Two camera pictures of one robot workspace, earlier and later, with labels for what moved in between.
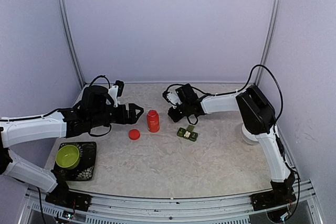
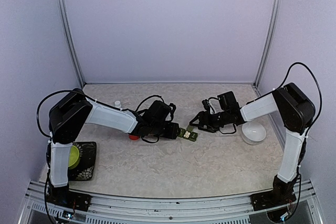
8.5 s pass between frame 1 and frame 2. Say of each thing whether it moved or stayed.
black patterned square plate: stayed
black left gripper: moved
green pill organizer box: stayed
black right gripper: moved
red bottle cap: stayed
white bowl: stayed
